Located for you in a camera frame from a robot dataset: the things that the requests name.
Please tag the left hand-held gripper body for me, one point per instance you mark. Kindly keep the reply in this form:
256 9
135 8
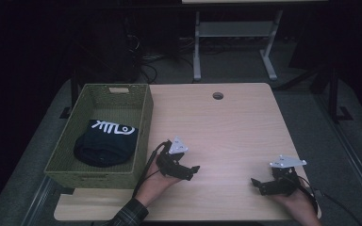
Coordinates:
171 163

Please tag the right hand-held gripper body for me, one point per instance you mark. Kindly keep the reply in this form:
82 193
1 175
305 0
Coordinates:
284 183

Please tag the black garment with white print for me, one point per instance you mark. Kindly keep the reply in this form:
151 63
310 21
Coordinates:
106 147

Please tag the green woven basket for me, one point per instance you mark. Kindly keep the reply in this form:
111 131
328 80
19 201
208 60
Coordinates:
113 103

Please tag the person's right hand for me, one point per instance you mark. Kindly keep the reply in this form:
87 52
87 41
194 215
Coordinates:
298 207

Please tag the person's left hand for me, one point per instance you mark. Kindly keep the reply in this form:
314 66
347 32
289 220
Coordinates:
154 186

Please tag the grey round table grommet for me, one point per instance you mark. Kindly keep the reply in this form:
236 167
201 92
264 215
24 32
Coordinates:
217 95

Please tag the black tripod stand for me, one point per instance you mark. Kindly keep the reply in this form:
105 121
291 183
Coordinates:
331 91

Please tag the black metal stand leg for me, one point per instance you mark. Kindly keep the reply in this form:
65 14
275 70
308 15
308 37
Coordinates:
74 94

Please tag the black equipment case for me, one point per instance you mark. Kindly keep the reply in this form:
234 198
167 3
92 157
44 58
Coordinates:
106 47

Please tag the white metal table frame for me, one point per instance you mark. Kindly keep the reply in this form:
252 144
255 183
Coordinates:
232 29

